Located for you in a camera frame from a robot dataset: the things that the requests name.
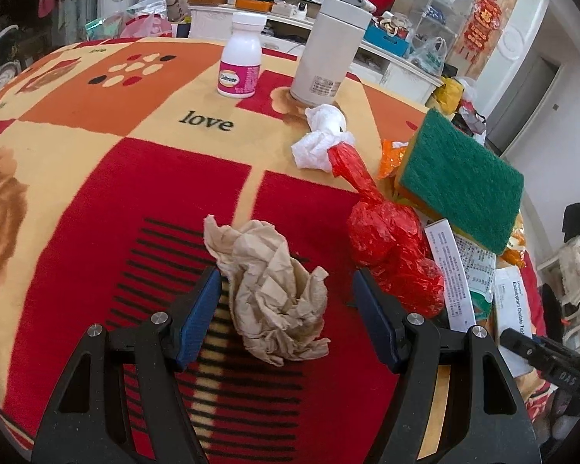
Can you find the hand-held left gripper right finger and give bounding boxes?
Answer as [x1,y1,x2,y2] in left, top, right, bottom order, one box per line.
[352,267,542,464]

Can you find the blue plastic basket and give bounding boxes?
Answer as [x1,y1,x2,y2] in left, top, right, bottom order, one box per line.
[365,22,411,56]

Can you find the orange plastic wrapper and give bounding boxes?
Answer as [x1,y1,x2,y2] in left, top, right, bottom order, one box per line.
[378,139,409,179]

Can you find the grey door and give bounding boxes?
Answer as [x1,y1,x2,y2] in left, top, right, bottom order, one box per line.
[486,55,561,142]

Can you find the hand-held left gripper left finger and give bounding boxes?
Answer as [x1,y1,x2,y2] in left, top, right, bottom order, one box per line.
[31,267,223,464]

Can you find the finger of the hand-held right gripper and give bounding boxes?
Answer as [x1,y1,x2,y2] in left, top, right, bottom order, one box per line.
[500,329,580,402]

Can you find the white medicine box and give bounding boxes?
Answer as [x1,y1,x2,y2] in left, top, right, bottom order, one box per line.
[493,268,531,378]

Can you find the printed red orange blanket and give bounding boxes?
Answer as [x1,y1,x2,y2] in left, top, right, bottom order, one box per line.
[0,36,552,464]

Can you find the green snack packet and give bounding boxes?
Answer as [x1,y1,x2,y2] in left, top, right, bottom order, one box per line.
[425,220,496,334]

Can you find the red knot wall ornament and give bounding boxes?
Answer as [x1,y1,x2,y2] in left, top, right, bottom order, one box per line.
[457,0,503,63]

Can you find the crumpled white tissue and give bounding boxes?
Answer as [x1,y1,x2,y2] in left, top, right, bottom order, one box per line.
[291,104,357,172]

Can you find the clear plastic bag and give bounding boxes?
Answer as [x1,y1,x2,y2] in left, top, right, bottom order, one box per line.
[408,36,449,74]

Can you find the white thermos flask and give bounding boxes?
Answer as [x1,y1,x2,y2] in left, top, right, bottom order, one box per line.
[289,0,377,107]

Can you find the clear acrylic shelf rack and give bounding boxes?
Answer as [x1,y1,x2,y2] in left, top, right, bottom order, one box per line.
[411,0,472,54]

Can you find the brown paper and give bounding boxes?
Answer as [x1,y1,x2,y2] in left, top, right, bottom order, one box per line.
[203,213,332,367]

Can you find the white bottle with pink label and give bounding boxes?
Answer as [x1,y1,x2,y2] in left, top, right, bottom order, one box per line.
[217,11,268,100]

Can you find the white chair with floral cushion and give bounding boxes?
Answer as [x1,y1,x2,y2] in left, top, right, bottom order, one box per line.
[536,234,580,339]

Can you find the white low cabinet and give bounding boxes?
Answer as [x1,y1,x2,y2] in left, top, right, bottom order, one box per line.
[188,2,445,102]

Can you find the pink plastic bag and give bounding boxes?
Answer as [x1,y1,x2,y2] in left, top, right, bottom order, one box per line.
[121,14,175,39]

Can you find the green scouring sponge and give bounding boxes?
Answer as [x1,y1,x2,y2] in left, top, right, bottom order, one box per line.
[394,107,526,255]

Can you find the beige paper bag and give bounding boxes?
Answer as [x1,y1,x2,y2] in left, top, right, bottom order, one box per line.
[167,0,192,23]

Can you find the yellow bag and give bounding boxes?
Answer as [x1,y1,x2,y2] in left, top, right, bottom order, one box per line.
[435,77,466,114]

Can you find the red plastic bag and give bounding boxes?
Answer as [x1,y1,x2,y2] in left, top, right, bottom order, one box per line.
[328,142,445,320]

